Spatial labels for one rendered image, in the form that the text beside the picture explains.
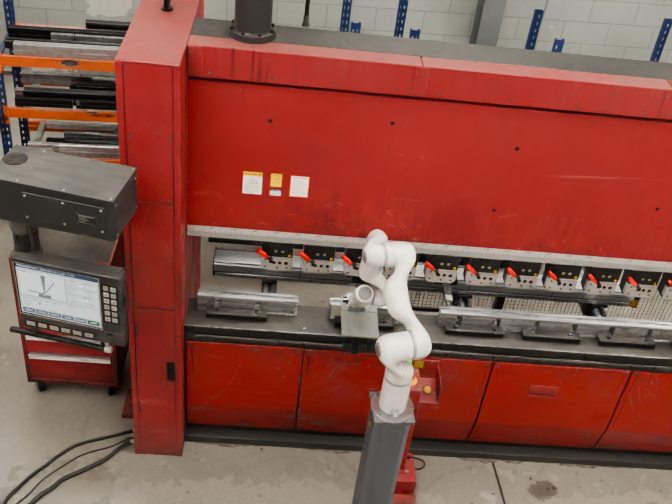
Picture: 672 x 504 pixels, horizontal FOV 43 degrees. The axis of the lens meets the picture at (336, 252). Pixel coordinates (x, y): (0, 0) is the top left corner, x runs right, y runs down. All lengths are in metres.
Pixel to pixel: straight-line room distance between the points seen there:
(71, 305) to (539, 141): 2.08
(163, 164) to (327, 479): 2.04
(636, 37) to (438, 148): 5.35
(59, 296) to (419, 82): 1.69
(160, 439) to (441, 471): 1.55
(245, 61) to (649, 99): 1.69
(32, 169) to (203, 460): 2.06
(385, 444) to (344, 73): 1.61
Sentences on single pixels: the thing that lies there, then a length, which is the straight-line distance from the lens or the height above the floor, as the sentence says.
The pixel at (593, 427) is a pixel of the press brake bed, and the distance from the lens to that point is 4.99.
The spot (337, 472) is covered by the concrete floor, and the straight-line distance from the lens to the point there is 4.83.
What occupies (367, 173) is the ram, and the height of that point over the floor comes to 1.76.
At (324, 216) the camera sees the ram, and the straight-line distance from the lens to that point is 3.95.
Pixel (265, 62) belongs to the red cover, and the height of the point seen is 2.25.
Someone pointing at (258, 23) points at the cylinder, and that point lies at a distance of 3.59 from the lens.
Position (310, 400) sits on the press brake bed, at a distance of 4.60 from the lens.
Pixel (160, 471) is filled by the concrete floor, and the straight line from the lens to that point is 4.79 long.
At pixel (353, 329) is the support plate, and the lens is 4.13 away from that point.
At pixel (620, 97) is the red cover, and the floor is 2.24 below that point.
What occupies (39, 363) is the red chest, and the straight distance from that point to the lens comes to 5.03.
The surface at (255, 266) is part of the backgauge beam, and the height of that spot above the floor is 0.97.
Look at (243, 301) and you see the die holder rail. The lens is 4.30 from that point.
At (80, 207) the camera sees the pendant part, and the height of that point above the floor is 1.89.
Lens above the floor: 3.76
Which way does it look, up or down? 37 degrees down
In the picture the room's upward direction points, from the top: 8 degrees clockwise
